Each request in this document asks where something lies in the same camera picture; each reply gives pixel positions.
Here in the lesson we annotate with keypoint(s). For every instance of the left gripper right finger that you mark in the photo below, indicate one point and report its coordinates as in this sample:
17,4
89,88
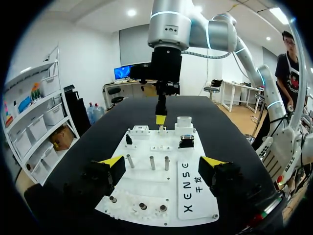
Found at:
220,176

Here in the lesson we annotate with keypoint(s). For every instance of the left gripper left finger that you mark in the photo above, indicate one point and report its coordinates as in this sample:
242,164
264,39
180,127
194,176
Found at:
102,173

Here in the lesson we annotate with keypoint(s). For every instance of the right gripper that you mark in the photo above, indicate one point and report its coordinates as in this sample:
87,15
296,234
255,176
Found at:
166,66

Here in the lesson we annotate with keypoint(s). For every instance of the clear ethernet plug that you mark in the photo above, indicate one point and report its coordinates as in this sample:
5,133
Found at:
162,128

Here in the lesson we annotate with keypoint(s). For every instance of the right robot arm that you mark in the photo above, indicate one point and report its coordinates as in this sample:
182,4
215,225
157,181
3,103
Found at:
168,22

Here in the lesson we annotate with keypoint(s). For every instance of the small black plug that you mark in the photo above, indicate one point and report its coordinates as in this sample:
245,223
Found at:
128,140

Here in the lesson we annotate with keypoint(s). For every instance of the white board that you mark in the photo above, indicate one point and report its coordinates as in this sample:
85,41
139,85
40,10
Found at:
156,181

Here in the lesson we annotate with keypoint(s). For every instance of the person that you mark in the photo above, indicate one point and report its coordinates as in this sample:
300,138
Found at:
286,73

